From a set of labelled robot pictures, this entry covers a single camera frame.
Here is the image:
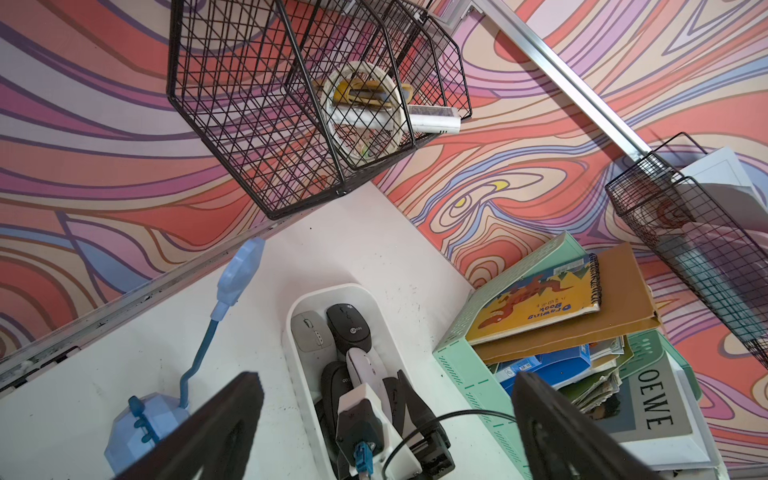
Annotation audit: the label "brown folder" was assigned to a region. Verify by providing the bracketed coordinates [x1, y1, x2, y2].
[472, 241, 662, 366]

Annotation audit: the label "white paper sheets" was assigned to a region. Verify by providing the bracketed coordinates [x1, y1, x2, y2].
[680, 147, 767, 233]

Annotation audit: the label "colourful spiral notebook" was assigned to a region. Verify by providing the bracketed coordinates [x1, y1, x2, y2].
[466, 254, 602, 346]

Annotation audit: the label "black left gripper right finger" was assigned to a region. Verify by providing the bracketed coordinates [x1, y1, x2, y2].
[512, 372, 660, 480]

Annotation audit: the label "blue booklet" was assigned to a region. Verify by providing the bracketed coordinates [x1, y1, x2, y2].
[492, 345, 592, 393]

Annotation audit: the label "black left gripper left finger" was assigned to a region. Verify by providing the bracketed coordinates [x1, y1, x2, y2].
[113, 372, 264, 479]

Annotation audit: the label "black wire basket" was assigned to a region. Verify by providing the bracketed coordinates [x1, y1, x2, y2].
[605, 149, 767, 364]
[166, 1, 472, 220]

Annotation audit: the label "black wire basket left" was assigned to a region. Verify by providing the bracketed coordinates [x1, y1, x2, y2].
[166, 1, 472, 220]

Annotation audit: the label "black mouse front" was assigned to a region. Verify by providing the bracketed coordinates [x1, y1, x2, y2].
[320, 361, 353, 440]

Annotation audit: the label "white binder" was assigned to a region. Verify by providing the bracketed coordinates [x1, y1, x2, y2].
[587, 354, 722, 473]

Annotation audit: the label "white upside-down mouse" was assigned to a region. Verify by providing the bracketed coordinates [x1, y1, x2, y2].
[345, 347, 392, 420]

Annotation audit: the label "white storage box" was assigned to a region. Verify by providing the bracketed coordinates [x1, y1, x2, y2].
[282, 283, 411, 480]

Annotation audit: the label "white remote control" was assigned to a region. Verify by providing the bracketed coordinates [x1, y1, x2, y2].
[408, 105, 462, 134]

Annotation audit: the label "green file organizer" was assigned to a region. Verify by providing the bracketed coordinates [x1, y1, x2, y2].
[431, 230, 703, 480]

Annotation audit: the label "grey mouse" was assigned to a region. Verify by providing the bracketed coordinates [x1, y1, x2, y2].
[290, 311, 335, 353]

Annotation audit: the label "black mouse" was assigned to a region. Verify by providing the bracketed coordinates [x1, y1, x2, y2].
[326, 303, 372, 356]
[320, 361, 353, 440]

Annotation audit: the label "black wire basket back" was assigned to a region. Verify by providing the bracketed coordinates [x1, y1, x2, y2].
[605, 149, 767, 364]

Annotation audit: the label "magazines stack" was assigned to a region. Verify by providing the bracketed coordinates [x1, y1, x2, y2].
[558, 336, 633, 413]

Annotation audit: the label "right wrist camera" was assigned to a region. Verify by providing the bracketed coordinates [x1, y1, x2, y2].
[335, 383, 423, 479]

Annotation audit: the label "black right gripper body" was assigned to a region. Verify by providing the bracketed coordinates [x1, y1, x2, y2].
[383, 370, 455, 479]

